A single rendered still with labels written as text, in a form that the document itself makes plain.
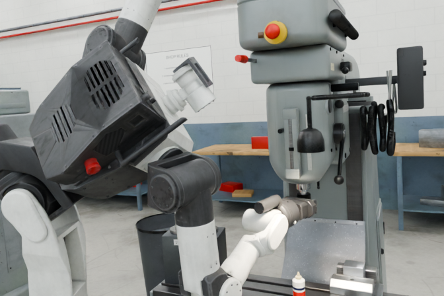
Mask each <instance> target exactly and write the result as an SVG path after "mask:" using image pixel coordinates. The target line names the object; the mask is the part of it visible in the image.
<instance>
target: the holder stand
mask: <svg viewBox="0 0 444 296"><path fill-rule="evenodd" d="M215 230H216V236H217V247H218V253H219V264H220V267H221V265H222V263H224V261H225V260H226V259H227V244H226V233H225V227H218V226H215ZM162 244H163V260H164V269H165V283H170V284H179V279H178V272H179V271H180V270H181V263H180V253H179V247H178V237H177V232H176V229H175V226H172V227H171V228H170V229H169V230H168V231H167V232H166V233H165V234H164V235H163V236H162Z"/></svg>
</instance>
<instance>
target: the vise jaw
mask: <svg viewBox="0 0 444 296"><path fill-rule="evenodd" d="M374 290H375V283H374V279H370V278H365V277H356V276H347V275H342V274H332V277H331V279H330V293H333V294H337V295H345V296H373V295H374Z"/></svg>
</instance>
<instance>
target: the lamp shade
mask: <svg viewBox="0 0 444 296"><path fill-rule="evenodd" d="M323 151H325V144H324V138H323V135H322V132H321V131H319V130H317V129H316V128H306V129H304V130H302V131H301V132H300V133H299V136H298V138H297V152H299V153H320V152H323Z"/></svg>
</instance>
